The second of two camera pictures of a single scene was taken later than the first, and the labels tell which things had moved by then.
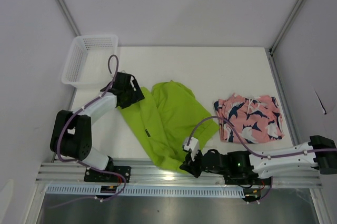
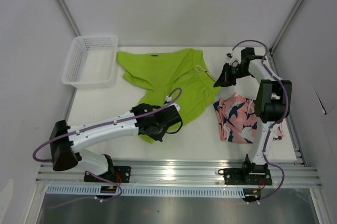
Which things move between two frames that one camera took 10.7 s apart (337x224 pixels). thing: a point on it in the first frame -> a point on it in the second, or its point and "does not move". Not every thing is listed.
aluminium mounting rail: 146,175 does not move
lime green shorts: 168,114 -> 184,73
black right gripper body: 197,163 -> 240,72
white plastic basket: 87,66 does not move
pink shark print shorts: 259,119 does not move
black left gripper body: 129,101 -> 159,134
